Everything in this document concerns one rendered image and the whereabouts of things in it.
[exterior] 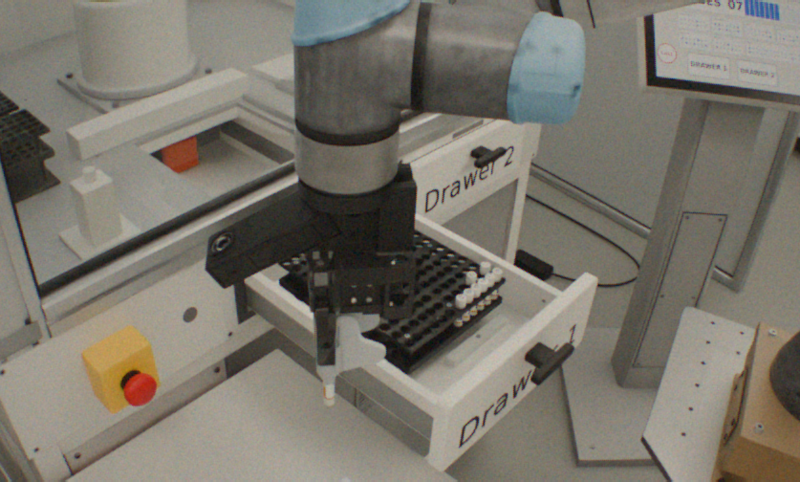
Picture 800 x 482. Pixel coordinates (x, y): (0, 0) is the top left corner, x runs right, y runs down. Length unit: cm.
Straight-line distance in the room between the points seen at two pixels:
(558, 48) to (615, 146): 224
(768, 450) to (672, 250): 98
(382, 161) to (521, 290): 47
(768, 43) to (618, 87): 115
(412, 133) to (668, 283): 96
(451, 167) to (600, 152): 165
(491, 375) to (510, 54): 39
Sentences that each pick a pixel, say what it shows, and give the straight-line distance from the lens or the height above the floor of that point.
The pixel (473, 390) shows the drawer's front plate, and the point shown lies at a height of 92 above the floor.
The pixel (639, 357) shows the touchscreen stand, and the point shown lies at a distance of 199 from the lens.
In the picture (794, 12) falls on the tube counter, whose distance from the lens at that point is 162.
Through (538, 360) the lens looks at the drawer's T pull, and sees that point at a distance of 80.
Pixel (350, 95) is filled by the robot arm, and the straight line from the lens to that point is 48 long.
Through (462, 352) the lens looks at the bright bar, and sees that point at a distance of 88.
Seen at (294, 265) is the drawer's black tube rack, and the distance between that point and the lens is 92.
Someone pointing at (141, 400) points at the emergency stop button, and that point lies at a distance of 82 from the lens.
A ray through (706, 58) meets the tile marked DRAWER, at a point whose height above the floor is 102.
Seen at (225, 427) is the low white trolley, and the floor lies 76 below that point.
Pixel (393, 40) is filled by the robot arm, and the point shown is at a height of 130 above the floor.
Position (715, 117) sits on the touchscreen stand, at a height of 86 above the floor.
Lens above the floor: 146
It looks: 36 degrees down
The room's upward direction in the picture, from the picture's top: 3 degrees clockwise
